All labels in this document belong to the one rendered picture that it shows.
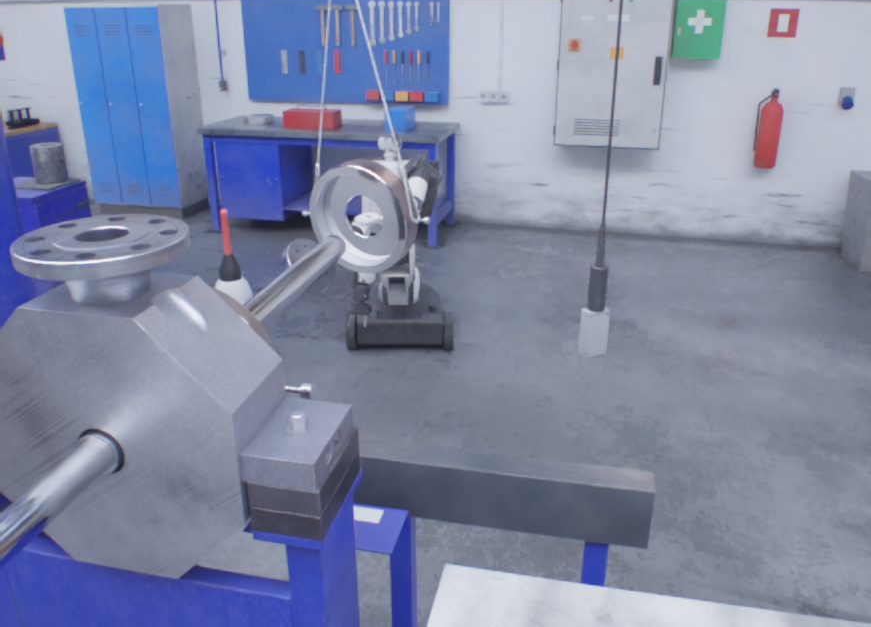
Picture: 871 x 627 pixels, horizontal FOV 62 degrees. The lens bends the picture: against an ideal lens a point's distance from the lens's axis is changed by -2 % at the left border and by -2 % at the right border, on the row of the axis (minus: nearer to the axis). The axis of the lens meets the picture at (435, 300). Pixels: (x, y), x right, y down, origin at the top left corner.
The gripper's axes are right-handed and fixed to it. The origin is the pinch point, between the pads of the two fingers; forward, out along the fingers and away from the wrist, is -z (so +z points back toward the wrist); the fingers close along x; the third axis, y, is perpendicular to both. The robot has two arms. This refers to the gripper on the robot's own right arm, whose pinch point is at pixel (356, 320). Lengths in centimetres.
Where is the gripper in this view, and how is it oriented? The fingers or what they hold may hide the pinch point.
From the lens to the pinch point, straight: 374.4
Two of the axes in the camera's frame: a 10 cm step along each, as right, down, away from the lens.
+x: -7.9, -0.6, -6.0
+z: 1.6, -9.8, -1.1
